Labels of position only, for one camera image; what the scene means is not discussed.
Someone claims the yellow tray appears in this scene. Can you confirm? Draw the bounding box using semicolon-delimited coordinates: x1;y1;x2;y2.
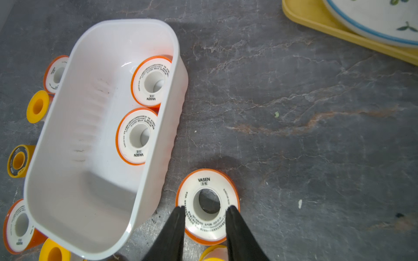
282;0;418;65

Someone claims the orange sealing tape roll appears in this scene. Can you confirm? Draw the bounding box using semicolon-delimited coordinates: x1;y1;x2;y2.
115;108;157;165
3;199;47;254
43;55;69;96
131;55;172;108
175;169;240;246

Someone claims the yellow sealing tape roll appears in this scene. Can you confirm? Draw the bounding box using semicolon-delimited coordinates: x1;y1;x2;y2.
39;239;71;261
199;245;229;261
26;90;52;124

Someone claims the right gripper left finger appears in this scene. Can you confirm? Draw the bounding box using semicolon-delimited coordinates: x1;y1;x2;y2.
143;206;186;261

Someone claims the yellow black tape roll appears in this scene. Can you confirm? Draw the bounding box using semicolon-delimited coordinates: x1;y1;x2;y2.
7;145;36;178

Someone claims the white plastic storage box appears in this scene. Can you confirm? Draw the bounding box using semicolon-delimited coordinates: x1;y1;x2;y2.
24;19;188;261

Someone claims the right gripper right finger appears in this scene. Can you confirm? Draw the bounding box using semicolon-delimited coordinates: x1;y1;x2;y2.
226;206;270;261

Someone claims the watermelon pattern plate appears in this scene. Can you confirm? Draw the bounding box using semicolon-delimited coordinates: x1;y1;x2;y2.
323;0;418;49

